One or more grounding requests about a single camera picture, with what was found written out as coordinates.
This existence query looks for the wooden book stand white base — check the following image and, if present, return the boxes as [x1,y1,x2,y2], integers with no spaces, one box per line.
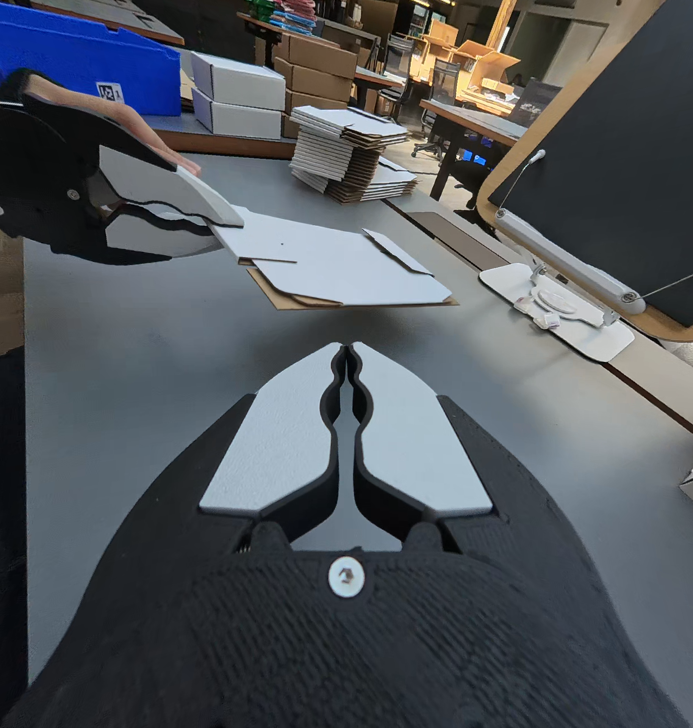
[476,0,693,363]

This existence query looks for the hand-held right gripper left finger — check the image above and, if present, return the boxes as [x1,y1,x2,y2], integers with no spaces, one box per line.
[199,341,348,544]

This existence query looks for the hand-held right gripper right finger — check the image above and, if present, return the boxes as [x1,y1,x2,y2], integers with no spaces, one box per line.
[346,341,495,544]

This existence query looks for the white cardboard box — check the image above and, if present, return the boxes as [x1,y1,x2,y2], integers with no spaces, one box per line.
[210,206,460,312]

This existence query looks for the stack of flat cardboard sheets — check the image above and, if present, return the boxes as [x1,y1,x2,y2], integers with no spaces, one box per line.
[289,105,421,204]

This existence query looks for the black mesh office chair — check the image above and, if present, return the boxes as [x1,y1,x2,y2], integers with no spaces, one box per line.
[411,60,462,161]

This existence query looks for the blue plastic crate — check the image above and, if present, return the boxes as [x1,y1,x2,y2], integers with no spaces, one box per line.
[0,16,182,117]

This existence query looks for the stack of coloured folded cloths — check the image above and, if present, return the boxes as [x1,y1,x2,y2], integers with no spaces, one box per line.
[245,0,319,34]

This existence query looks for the wooden desk black legs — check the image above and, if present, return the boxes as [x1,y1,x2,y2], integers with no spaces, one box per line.
[419,98,530,201]

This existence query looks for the grey desk cable cover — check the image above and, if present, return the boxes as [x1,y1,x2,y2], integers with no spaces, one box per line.
[406,212,523,268]

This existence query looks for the open brown cardboard box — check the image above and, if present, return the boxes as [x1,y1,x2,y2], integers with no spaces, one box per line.
[457,40,521,99]

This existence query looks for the white folded mailer box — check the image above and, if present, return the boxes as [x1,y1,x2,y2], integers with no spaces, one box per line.
[190,51,287,111]
[192,88,283,141]

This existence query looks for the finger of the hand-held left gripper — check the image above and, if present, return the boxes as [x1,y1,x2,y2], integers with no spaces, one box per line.
[98,144,246,229]
[103,205,225,256]

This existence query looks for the person's left hand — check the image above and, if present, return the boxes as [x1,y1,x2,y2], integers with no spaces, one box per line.
[103,105,203,177]

